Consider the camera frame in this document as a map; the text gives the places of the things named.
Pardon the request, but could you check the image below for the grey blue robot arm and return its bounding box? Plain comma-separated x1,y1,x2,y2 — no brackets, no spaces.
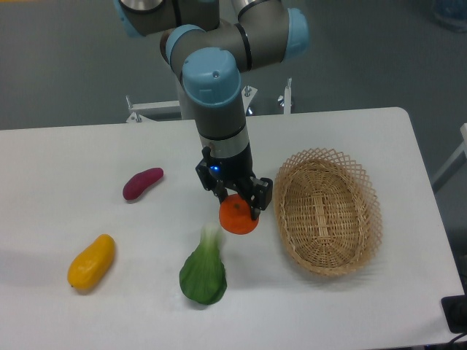
114,1,309,219

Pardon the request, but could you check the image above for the orange fruit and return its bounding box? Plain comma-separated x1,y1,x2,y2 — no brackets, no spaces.
218,194,259,235

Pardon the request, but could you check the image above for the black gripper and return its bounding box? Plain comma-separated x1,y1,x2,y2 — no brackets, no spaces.
196,145,272,220

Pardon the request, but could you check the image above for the white post at right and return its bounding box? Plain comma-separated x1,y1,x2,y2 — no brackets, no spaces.
431,123,466,193

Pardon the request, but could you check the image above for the green bok choy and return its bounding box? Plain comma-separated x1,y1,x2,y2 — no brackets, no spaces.
179,223,228,306

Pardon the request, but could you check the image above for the black device at edge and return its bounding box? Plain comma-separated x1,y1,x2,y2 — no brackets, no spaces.
441,295,466,334

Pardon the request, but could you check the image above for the blue object top right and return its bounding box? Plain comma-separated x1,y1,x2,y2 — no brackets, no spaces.
432,0,466,33

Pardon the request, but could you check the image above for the purple sweet potato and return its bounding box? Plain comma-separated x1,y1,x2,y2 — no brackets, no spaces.
122,168,164,201

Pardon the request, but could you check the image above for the yellow mango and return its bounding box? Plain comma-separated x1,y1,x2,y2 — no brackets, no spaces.
67,234,116,291

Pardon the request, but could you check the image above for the white metal frame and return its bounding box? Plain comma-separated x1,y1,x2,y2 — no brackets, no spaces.
125,77,295,123

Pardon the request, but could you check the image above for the woven wicker basket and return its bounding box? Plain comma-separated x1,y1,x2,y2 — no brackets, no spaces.
273,148,382,277

